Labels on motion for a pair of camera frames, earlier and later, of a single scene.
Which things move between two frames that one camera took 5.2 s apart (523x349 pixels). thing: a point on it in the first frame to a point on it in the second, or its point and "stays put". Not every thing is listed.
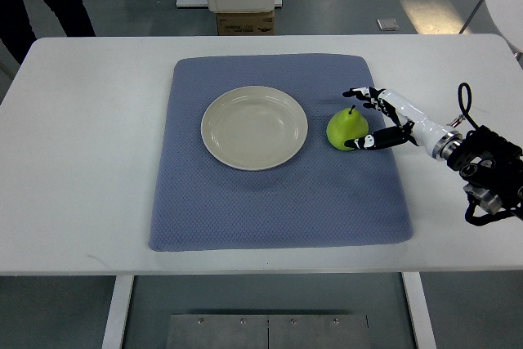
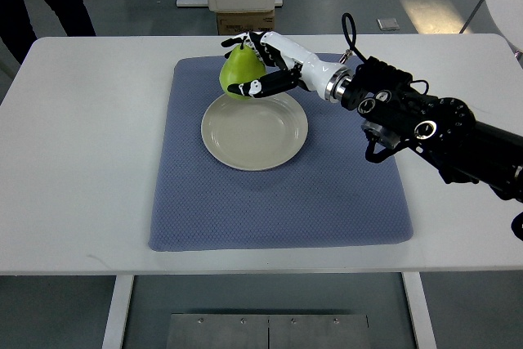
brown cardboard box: [246, 24] stays put
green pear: [345, 124] to [241, 65]
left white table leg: [112, 339] stays put
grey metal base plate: [216, 331] stays put
